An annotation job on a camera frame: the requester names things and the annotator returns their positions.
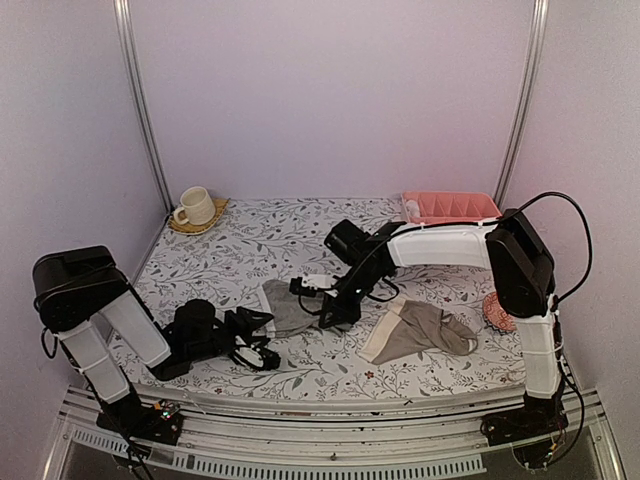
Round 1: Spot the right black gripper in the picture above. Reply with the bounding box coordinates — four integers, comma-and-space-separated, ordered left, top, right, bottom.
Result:
319, 263, 385, 328

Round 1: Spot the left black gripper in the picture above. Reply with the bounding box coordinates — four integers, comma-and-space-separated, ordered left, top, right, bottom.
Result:
187, 307, 274, 365

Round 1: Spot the grey boxer briefs white trim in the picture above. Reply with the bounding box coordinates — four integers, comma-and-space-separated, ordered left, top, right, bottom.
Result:
257, 279, 318, 339

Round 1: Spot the taupe underwear cream waistband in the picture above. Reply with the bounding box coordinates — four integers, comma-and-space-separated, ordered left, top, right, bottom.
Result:
358, 297, 478, 365

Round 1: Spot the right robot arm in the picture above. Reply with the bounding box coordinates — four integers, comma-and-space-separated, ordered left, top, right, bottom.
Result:
319, 210, 568, 444

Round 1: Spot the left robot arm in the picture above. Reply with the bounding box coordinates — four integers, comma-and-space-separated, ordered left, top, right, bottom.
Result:
32, 246, 281, 444

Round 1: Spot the floral tablecloth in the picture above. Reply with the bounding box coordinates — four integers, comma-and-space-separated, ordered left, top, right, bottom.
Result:
97, 196, 569, 401

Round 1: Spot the woven bamboo coaster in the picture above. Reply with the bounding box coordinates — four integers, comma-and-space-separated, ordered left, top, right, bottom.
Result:
167, 197, 232, 236

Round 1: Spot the cream ceramic mug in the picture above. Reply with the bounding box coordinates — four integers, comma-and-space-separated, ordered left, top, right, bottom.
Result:
173, 186, 217, 226

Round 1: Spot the white item in tray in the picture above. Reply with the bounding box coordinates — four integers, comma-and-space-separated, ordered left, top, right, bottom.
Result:
404, 199, 421, 222

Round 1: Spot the pink divided organizer tray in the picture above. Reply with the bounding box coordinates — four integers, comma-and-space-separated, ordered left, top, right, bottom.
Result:
401, 191, 501, 224

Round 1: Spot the red patterned bowl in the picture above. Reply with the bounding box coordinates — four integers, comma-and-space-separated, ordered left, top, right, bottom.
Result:
482, 292, 516, 334

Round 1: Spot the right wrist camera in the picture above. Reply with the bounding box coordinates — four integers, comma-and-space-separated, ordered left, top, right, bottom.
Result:
289, 273, 338, 297

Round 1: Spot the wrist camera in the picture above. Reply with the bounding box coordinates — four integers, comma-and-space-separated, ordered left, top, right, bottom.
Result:
289, 273, 338, 297
229, 336, 281, 372

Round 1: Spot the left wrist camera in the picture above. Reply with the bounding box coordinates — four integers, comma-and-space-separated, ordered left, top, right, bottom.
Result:
229, 336, 281, 372

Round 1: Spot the front aluminium rail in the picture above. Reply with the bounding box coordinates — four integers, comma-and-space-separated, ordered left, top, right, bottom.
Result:
43, 385, 631, 479

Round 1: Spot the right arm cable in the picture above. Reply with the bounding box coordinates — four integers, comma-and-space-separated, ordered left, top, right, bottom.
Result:
514, 191, 594, 304

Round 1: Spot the left aluminium frame post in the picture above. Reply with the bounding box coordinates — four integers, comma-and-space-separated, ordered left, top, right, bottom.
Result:
113, 0, 173, 212

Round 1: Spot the aluminium frame post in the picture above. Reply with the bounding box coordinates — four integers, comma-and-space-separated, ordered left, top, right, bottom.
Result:
493, 0, 549, 207
113, 0, 173, 212

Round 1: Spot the right aluminium frame post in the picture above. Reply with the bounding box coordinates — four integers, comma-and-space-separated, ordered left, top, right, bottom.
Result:
493, 0, 549, 207

